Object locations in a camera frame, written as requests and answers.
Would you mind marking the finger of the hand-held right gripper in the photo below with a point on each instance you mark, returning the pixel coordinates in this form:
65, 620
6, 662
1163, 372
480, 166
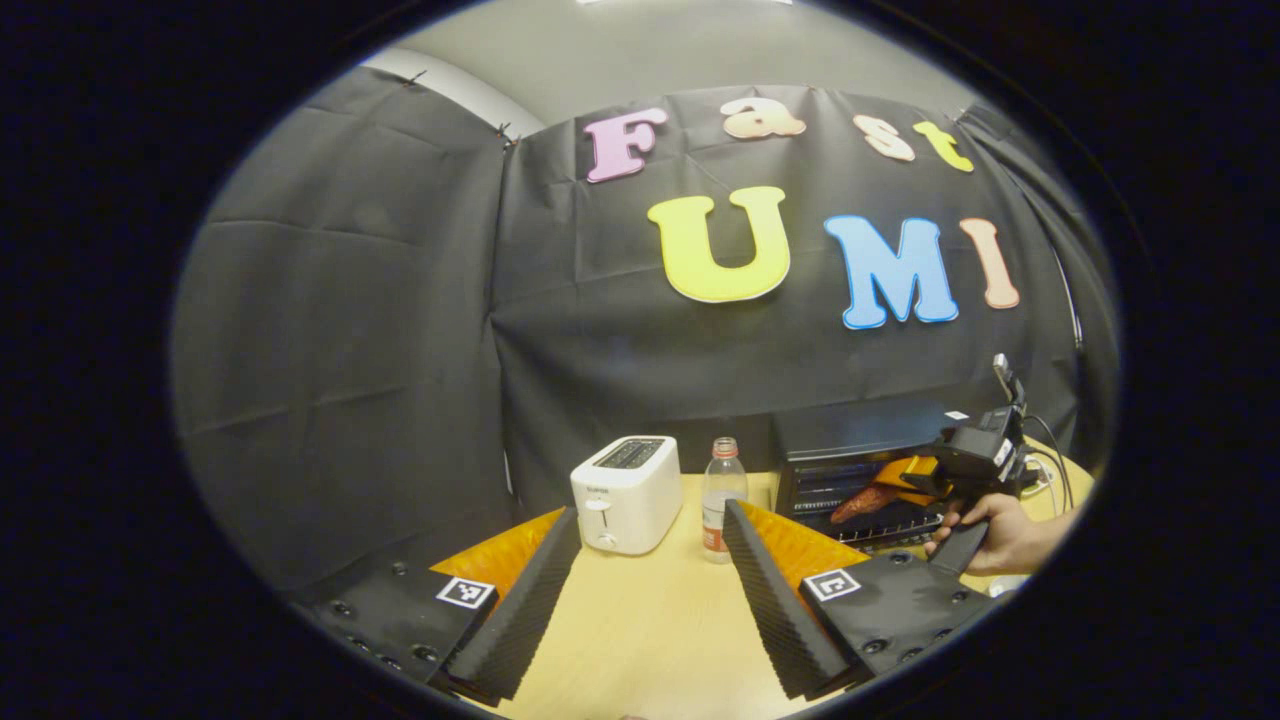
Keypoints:
922, 465
910, 493

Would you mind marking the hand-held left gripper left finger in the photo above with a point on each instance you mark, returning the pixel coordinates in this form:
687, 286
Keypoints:
530, 610

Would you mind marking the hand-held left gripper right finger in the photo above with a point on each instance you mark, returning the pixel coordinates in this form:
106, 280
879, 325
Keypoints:
775, 610

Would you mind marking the red roasted meat piece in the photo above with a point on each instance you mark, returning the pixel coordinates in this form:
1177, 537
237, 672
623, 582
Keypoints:
860, 505

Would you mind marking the black electric oven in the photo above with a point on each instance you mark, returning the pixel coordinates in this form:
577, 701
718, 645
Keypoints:
850, 430

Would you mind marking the clear plastic bottle red label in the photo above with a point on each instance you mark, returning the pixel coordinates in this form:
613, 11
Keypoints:
722, 500

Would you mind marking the white toaster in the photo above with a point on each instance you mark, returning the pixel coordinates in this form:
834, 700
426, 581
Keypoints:
625, 495

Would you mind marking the black backdrop cloth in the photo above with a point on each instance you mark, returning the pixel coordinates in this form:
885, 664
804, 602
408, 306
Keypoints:
400, 350

